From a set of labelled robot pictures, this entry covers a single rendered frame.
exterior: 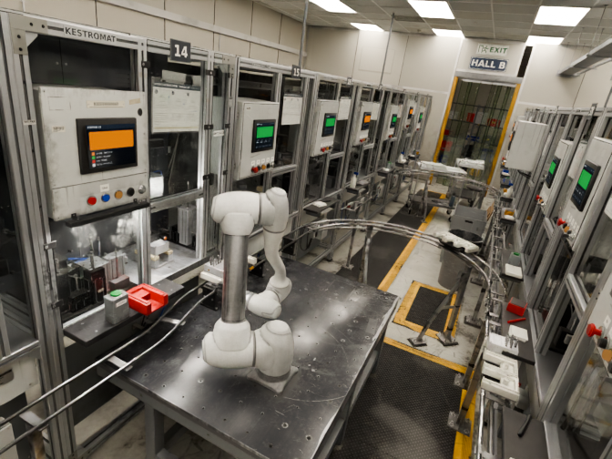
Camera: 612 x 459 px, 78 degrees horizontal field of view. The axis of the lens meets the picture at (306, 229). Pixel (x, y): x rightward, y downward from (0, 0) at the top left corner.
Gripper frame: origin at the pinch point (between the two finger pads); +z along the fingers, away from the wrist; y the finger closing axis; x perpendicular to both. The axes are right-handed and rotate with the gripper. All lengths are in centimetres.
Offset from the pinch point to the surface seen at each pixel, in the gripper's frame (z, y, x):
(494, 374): -141, -1, -19
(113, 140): 17, 77, 42
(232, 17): 380, 203, -508
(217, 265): 6.8, 5.1, -12.2
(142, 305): 4.1, 7.7, 42.3
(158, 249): 32.3, 13.7, 6.5
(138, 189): 19, 54, 29
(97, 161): 17, 70, 49
